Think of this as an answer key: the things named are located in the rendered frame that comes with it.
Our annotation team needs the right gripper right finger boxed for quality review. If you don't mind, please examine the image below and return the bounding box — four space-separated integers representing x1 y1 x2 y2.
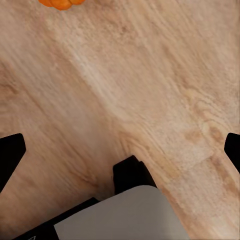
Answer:
224 133 240 173

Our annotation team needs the pumpkin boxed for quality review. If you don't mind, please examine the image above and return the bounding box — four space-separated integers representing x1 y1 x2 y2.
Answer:
39 0 85 11

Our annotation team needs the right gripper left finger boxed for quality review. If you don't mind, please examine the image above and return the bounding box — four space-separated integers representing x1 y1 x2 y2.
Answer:
0 133 26 193

